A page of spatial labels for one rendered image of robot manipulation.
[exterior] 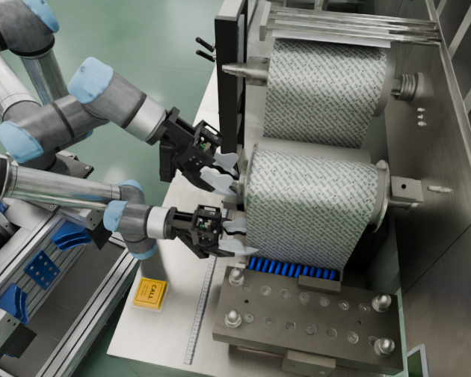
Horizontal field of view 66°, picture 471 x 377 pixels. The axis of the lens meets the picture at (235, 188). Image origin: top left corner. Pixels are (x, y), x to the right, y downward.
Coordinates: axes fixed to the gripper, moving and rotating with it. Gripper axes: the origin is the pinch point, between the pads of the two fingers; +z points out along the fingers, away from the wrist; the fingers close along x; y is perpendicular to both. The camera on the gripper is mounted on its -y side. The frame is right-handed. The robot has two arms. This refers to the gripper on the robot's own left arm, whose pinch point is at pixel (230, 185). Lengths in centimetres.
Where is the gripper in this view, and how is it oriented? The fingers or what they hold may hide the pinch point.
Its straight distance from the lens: 76.8
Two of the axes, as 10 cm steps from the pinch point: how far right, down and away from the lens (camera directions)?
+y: 6.3, -3.7, -6.8
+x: 1.8, -7.8, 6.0
